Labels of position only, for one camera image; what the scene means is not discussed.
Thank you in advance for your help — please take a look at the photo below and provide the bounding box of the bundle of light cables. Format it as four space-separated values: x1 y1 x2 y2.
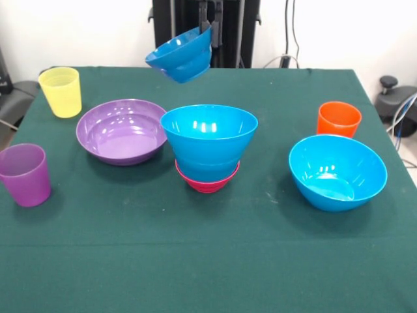
386 93 417 170

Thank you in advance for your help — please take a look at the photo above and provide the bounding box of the purple cup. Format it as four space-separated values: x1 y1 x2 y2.
0 143 52 208

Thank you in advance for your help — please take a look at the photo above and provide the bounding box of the orange cup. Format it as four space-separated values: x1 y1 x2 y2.
316 101 363 139

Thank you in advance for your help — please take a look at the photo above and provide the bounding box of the large blue bowl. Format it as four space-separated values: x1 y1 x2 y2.
159 104 259 166
288 134 388 213

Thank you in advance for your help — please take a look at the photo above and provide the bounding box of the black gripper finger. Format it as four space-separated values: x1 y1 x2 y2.
197 0 212 35
210 0 224 48

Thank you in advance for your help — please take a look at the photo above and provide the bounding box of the yellow cup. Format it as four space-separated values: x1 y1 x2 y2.
38 67 83 119

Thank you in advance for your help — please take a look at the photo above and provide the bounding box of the dark grey chair base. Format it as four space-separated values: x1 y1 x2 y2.
374 75 417 138

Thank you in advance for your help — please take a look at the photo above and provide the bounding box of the black wall cable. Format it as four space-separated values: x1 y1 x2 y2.
262 0 301 69

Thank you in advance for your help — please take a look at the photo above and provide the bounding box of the grey padded chair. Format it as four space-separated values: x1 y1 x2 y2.
0 48 37 132

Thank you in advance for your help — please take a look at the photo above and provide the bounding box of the translucent light blue bowl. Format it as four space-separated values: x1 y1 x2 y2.
176 156 240 182

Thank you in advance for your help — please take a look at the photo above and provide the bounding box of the wide purple bowl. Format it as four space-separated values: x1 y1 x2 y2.
75 98 168 166

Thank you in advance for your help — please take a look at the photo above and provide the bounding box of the small dark blue bowl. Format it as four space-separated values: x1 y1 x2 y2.
145 25 214 85

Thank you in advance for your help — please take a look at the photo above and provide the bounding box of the dark green tablecloth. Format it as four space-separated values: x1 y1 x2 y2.
0 66 417 313

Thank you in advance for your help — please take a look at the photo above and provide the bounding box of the small red bowl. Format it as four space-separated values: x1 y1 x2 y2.
174 158 241 194

